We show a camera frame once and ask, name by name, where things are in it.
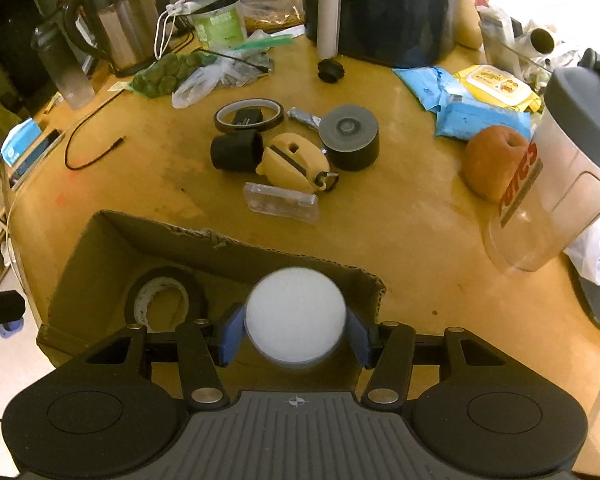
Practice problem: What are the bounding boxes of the black tape roll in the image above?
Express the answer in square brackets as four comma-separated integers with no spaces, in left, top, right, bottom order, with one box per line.
[124,266,208,333]

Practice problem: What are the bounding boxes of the white foam cylinder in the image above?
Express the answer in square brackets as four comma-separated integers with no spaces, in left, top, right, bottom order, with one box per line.
[244,266,347,368]

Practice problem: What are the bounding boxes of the clear plastic case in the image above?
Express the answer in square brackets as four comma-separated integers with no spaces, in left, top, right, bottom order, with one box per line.
[244,182,320,224]

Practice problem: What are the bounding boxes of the black cylinder sleeve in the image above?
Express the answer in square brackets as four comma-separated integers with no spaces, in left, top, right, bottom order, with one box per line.
[210,130,264,172]

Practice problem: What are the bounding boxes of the yellow pig-shaped figure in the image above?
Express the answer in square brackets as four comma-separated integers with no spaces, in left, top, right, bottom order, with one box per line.
[256,132,339,194]

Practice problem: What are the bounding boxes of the grey black filament spool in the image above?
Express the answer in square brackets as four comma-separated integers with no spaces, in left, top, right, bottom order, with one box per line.
[318,104,380,171]

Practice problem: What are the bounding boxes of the brown kapton tape roll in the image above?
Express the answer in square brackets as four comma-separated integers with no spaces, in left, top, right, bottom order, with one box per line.
[213,98,285,133]

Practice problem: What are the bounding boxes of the small black round cap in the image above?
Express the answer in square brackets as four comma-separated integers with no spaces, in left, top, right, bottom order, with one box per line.
[317,58,344,84]

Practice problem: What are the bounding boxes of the grey marbled bar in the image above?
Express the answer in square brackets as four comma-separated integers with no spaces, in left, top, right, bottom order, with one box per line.
[287,107,321,131]

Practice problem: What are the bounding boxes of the brown cardboard box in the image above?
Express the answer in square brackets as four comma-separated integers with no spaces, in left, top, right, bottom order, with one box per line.
[38,210,386,396]

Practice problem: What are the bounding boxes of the blue tissue box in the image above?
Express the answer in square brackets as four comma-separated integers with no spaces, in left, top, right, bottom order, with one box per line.
[0,118,42,167]

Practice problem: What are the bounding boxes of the blue wipes pack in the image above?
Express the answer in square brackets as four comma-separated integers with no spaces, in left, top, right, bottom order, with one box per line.
[436,96,531,141]

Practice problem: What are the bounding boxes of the clear shaker bottle grey lid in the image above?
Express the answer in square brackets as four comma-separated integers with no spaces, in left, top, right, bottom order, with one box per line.
[483,49,600,272]

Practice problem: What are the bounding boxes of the grey smoky plastic cup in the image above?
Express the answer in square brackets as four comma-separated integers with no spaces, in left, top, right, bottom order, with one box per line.
[31,21,95,110]

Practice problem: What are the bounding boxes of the light blue wrapper pack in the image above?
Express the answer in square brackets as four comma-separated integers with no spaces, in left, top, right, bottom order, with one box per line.
[393,66,470,113]

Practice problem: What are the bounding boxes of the clear crumpled plastic bag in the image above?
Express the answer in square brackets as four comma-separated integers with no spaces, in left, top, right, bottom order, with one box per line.
[171,53,275,110]

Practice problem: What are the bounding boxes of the yellow wipes pack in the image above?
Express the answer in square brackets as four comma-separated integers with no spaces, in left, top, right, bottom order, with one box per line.
[453,65,543,113]

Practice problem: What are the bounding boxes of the steel electric kettle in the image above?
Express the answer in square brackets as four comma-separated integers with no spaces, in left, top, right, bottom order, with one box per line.
[64,0,159,77]

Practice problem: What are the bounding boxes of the green labelled tub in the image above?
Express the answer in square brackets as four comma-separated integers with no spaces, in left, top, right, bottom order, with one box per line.
[189,0,247,51]

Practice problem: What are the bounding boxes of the black air fryer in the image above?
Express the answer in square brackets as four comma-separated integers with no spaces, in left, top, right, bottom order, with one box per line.
[303,0,458,68]

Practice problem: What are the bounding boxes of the black cable on table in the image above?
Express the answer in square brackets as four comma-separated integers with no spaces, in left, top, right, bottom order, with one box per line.
[63,88,128,172]

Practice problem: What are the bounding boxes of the white charger with cables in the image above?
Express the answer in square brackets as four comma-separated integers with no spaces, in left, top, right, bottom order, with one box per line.
[154,0,200,61]

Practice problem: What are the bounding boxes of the silver air fryer handle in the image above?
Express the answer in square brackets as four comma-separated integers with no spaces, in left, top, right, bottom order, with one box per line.
[316,0,341,60]

